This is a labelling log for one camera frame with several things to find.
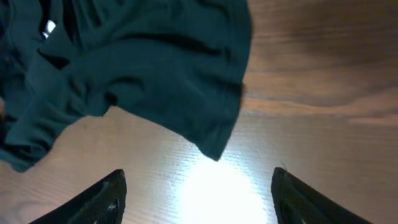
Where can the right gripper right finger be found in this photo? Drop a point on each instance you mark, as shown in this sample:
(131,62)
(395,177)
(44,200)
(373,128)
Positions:
(295,202)

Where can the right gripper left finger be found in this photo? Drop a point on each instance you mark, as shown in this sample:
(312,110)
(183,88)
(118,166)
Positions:
(102,203)

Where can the black t-shirt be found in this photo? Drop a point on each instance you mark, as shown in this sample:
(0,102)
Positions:
(179,64)

